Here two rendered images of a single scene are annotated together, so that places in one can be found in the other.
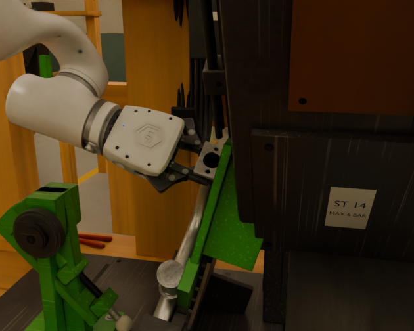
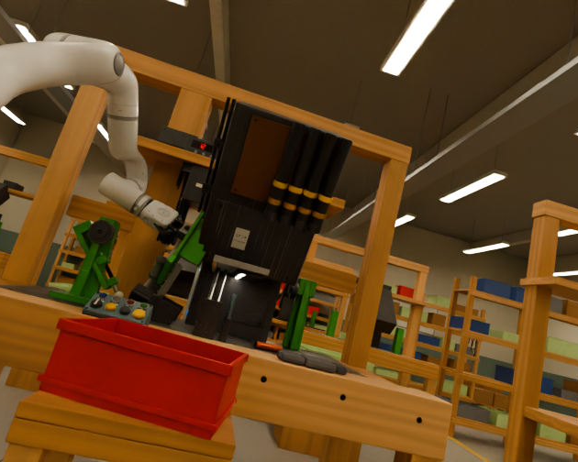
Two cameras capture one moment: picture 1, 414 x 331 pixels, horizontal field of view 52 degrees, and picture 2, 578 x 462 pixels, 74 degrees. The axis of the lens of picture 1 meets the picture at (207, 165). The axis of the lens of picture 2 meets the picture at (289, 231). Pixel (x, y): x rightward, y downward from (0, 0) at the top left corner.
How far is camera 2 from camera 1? 0.86 m
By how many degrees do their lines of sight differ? 36
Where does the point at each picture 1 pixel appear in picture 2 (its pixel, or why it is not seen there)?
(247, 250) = (197, 256)
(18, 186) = (40, 246)
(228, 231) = (193, 246)
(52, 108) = (125, 187)
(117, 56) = not seen: hidden behind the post
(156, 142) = (166, 214)
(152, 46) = (160, 193)
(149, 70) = not seen: hidden behind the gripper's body
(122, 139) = (152, 209)
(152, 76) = not seen: hidden behind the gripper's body
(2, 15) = (132, 144)
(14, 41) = (130, 155)
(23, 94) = (114, 178)
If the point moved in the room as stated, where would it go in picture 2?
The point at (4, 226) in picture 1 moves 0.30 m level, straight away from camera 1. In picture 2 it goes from (80, 228) to (47, 224)
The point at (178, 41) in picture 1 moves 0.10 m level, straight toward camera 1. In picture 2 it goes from (174, 194) to (178, 191)
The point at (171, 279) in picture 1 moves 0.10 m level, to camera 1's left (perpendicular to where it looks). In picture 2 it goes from (161, 261) to (128, 252)
